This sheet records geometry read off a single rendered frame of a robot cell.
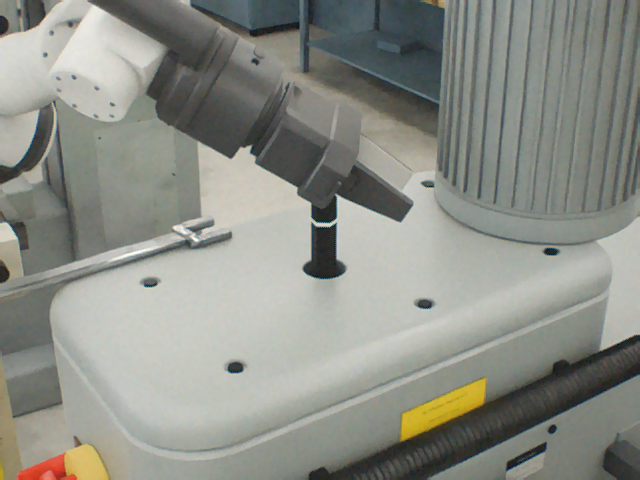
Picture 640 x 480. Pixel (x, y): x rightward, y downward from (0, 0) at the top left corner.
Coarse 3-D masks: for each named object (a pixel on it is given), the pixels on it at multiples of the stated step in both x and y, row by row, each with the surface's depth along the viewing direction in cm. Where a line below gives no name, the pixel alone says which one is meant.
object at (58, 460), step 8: (56, 456) 89; (40, 464) 88; (48, 464) 88; (56, 464) 88; (64, 464) 88; (24, 472) 87; (32, 472) 87; (40, 472) 87; (56, 472) 88; (64, 472) 88
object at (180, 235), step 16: (192, 224) 90; (208, 224) 90; (160, 240) 87; (176, 240) 87; (192, 240) 87; (208, 240) 87; (96, 256) 84; (112, 256) 84; (128, 256) 84; (144, 256) 85; (48, 272) 82; (64, 272) 82; (80, 272) 82; (0, 288) 79; (16, 288) 79; (32, 288) 80
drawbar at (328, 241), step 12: (312, 204) 81; (336, 204) 81; (312, 216) 81; (324, 216) 81; (336, 216) 81; (312, 228) 82; (324, 228) 81; (312, 240) 82; (324, 240) 82; (312, 252) 83; (324, 252) 82; (312, 264) 83; (324, 264) 83; (312, 276) 84; (324, 276) 83
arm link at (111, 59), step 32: (96, 0) 70; (128, 0) 69; (160, 0) 70; (96, 32) 72; (128, 32) 72; (160, 32) 70; (192, 32) 70; (224, 32) 75; (64, 64) 71; (96, 64) 71; (128, 64) 72; (160, 64) 74; (192, 64) 72; (224, 64) 73; (64, 96) 75; (96, 96) 73; (128, 96) 73; (160, 96) 74; (192, 96) 73
